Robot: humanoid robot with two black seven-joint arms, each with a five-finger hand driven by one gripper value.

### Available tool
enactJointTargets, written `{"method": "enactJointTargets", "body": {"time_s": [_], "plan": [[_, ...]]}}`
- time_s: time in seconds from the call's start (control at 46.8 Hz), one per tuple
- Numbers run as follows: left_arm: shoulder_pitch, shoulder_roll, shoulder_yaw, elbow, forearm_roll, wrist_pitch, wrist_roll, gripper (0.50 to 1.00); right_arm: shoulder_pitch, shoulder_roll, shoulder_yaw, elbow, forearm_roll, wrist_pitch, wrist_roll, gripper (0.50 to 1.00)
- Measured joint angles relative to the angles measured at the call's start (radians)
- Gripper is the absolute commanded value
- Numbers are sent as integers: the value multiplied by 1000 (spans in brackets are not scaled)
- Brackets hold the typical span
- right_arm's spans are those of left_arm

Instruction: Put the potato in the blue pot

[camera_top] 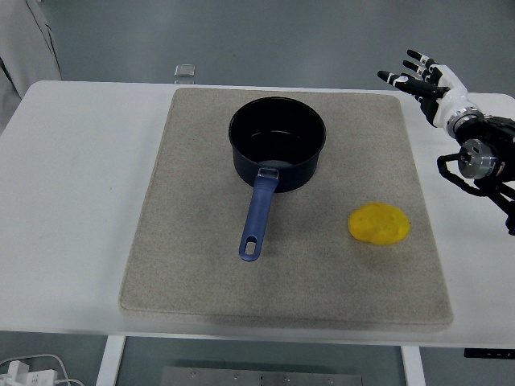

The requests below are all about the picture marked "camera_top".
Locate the white and black hand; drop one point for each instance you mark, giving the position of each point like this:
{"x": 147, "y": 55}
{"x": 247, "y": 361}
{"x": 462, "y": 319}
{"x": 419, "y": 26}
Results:
{"x": 450, "y": 94}

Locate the yellow potato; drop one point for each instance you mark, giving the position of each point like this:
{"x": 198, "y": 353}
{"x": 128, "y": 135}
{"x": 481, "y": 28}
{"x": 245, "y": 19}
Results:
{"x": 378, "y": 224}

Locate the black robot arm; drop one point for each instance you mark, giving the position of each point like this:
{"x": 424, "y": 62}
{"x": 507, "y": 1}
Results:
{"x": 479, "y": 158}

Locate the black table control panel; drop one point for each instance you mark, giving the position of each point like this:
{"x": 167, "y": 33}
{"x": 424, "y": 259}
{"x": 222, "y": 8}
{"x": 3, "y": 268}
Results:
{"x": 484, "y": 353}

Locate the small clear square block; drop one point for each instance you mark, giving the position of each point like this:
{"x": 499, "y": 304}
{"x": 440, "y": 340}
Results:
{"x": 185, "y": 71}

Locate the white table leg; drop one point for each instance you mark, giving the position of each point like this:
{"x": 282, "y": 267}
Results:
{"x": 413, "y": 368}
{"x": 109, "y": 362}

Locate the beige fabric mat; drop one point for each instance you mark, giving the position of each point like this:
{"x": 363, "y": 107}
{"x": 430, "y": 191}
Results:
{"x": 201, "y": 273}

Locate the person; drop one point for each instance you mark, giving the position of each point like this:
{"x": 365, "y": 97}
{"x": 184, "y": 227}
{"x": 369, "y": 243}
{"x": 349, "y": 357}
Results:
{"x": 28, "y": 44}

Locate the white power strip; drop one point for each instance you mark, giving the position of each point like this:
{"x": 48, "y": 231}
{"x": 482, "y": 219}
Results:
{"x": 28, "y": 378}

